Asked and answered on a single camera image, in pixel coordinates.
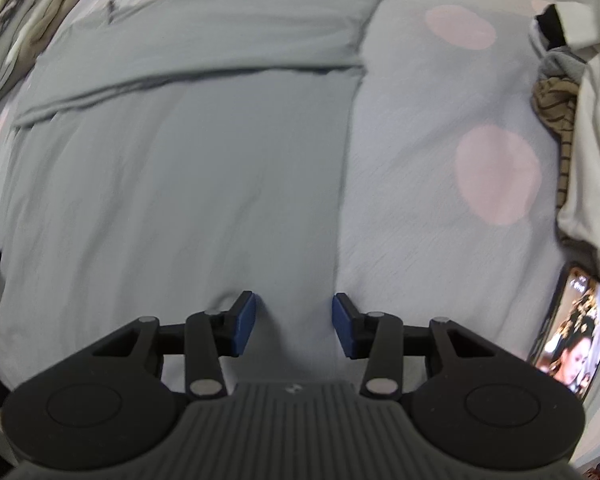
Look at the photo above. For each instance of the small grey garment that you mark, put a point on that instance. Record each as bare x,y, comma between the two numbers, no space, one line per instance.
562,62

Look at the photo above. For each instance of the smartphone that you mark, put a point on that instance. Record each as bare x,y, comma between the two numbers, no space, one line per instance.
575,330

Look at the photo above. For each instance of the brown striped garment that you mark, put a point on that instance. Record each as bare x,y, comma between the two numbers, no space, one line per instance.
557,105

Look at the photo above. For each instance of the beige folded garment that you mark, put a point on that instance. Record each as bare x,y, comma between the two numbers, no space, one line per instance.
55,15

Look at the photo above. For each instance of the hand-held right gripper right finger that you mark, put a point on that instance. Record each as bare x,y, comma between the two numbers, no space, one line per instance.
342,327

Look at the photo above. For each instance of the grey shirt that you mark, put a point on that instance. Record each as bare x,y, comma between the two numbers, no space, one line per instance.
180,185

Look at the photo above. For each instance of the black white printed folded garment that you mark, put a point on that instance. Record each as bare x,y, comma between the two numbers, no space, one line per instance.
15,20

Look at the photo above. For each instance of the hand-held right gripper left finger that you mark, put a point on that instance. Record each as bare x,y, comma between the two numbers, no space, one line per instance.
245,322

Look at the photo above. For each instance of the grey pink-dotted bedsheet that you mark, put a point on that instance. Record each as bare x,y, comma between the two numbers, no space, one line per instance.
430,160

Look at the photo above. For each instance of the grey folded garment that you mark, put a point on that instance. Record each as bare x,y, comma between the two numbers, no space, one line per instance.
0,85

